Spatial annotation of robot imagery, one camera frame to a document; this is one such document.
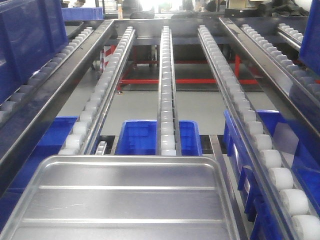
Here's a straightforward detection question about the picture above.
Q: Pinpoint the red white striped post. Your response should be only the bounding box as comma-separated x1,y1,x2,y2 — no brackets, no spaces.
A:
100,45,117,72

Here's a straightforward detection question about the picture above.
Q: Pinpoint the blue bin upper right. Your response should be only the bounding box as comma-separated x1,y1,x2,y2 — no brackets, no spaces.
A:
299,0,320,75

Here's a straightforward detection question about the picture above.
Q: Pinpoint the blue crate in background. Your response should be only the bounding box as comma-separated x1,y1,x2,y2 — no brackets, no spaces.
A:
61,7,104,21

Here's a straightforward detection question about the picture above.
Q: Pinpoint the left-centre roller track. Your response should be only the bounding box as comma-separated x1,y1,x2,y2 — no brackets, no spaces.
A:
58,26,136,155

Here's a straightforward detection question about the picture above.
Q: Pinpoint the steel divider rail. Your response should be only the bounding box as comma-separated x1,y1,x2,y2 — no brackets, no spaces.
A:
219,17,320,136
0,20,115,193

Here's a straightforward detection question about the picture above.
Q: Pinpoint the blue bin upper left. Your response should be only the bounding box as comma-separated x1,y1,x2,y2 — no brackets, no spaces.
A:
0,0,68,102

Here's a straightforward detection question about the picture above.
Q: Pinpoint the far right roller track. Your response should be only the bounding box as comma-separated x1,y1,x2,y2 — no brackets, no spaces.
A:
241,24,320,101

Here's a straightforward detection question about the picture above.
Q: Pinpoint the right steel divider rail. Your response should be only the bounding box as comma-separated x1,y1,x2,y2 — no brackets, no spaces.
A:
219,17,320,136

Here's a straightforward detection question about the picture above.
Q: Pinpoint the right-centre roller track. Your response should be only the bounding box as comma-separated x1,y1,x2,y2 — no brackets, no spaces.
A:
198,25,320,240

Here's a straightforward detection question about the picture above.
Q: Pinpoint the red steel floor frame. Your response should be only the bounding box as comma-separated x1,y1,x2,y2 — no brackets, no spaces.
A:
117,45,263,92

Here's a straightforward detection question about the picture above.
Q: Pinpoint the blue bin lower centre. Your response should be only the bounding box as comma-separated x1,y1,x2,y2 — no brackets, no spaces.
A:
115,119,203,156

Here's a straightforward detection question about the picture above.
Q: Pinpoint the left steel divider rail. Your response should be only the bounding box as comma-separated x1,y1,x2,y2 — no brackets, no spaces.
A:
0,20,115,193

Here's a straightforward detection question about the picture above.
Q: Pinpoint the blue bin lower left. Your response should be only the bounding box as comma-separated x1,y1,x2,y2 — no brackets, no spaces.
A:
0,116,77,226

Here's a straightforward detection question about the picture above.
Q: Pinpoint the blue bin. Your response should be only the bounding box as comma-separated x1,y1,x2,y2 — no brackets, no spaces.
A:
299,0,320,75
0,116,77,226
0,0,68,102
115,119,203,156
223,110,320,240

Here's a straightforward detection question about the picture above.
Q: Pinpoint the centre roller track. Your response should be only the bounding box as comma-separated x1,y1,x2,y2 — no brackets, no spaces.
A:
156,26,182,156

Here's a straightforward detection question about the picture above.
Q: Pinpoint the blue bin lower right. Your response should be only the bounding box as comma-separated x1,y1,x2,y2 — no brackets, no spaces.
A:
223,110,320,240

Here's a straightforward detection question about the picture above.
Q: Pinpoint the far left roller track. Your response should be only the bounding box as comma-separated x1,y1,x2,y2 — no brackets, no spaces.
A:
0,26,94,126

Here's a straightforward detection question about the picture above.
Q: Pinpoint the silver ribbed metal tray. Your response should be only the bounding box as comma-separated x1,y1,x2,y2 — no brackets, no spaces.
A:
0,155,240,240

